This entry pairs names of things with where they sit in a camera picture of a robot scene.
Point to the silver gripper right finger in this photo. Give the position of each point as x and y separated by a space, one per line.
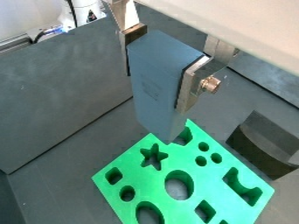
197 78

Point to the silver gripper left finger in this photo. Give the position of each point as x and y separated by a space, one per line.
130 28

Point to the dark blue rectangular block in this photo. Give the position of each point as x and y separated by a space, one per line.
157 57

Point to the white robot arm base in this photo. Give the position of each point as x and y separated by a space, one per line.
76 13

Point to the grey raised platform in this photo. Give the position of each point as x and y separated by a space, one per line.
57 86

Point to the black block on table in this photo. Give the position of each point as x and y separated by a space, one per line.
265 145

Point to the green shape sorter board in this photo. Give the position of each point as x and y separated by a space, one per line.
181 183

